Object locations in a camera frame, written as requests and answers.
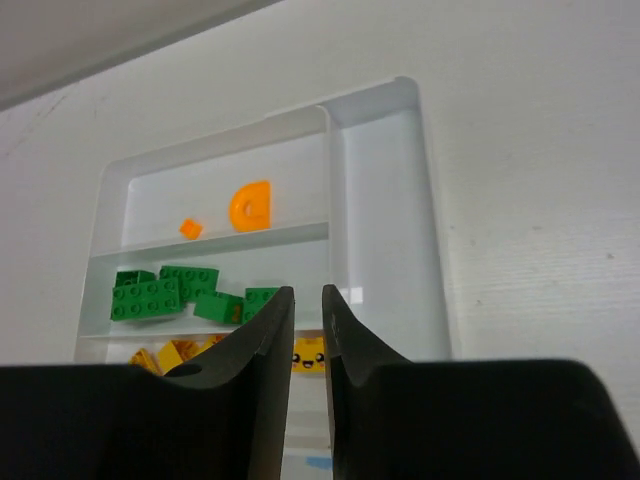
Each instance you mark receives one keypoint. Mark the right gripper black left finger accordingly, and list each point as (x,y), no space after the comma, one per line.
(220,415)

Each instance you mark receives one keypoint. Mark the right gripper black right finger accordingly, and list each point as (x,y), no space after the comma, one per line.
(392,418)

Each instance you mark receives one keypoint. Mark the yellow 2x3 lego brick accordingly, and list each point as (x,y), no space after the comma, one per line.
(176,352)

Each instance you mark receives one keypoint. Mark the yellow lego brick with face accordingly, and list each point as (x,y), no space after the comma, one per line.
(308,355)

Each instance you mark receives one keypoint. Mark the green square lego brick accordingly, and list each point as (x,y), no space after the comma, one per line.
(255,299)

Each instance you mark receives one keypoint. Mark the green L-shaped lego brick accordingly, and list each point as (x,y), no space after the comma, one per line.
(141,301)

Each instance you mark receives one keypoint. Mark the green 2x4 lego brick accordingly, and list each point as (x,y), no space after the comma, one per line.
(194,282)

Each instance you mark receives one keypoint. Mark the small orange round lego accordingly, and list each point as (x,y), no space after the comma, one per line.
(190,229)

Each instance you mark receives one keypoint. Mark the light blue lego row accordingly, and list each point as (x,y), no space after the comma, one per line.
(321,463)

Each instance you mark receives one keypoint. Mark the small green square lego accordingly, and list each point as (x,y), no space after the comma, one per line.
(220,307)

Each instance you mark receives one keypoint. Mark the white divided plastic tray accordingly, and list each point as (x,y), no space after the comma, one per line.
(333,192)

